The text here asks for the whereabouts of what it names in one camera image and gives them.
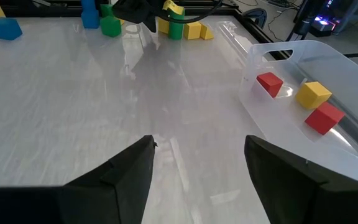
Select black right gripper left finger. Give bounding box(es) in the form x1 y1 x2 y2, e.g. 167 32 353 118
0 134 157 224

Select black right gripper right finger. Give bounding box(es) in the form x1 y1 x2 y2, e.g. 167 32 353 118
244 134 358 224

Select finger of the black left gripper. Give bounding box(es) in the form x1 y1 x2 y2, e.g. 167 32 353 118
143 14 158 33

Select small yellow cube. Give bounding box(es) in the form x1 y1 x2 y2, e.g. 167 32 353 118
295 81 333 110
157 17 171 35
183 21 203 40

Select small green cube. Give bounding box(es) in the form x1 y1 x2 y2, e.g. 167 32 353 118
99 3 115 18

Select green block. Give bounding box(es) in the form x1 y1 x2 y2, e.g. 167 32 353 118
99 15 122 39

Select blue cylinder block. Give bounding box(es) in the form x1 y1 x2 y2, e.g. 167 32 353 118
81 9 101 30

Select small blue cube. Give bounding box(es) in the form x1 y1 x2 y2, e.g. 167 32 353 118
0 17 24 41
80 0 97 12

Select yellow triangular block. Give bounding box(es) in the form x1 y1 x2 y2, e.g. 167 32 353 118
200 24 215 40

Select small red cube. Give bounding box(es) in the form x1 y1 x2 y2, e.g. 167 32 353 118
304 101 346 136
255 72 284 99

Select clear plastic bin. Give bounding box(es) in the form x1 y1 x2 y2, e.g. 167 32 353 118
237 39 358 189

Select black stand base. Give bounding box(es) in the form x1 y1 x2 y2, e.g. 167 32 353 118
242 8 269 29

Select computer with blue lights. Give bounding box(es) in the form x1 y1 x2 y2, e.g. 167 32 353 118
309 11 340 37

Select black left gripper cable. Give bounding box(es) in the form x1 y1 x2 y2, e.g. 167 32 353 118
153 0 225 25

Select black aluminium table frame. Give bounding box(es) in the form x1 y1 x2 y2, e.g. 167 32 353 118
0 4 291 60

